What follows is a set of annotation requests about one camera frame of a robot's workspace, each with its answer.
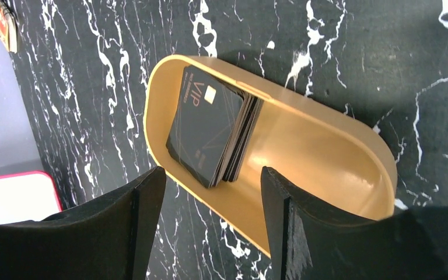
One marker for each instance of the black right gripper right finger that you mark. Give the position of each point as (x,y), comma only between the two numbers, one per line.
(312,239)

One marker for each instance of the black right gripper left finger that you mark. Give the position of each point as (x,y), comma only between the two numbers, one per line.
(108,237)

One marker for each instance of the yellow oval tray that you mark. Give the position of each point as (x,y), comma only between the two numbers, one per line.
(330,155)

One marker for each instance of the stack of black cards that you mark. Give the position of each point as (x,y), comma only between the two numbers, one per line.
(250,110)

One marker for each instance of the small orange card box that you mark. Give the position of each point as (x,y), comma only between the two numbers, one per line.
(8,28)

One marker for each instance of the pink framed whiteboard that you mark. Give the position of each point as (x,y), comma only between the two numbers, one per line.
(27,196)

